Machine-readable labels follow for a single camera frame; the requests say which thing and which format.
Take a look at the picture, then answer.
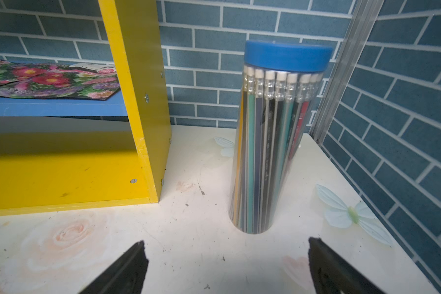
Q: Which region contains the mixed aster flower seed packet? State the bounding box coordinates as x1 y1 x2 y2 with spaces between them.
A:
0 60 120 100

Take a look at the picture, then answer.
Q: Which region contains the aluminium corner post right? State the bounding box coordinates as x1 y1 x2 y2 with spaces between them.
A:
309 0 384 145

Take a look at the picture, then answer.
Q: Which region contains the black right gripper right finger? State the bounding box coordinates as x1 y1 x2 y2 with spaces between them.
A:
308 237 383 294

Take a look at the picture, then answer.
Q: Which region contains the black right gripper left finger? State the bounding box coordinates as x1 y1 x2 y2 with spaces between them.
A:
80 241 149 294

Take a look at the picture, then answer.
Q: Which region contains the yellow wooden shelf unit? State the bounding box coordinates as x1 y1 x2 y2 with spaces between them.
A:
0 1 171 216

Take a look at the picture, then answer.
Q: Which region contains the clear pencil tube blue lid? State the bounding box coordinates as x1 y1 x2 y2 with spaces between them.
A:
229 40 333 234

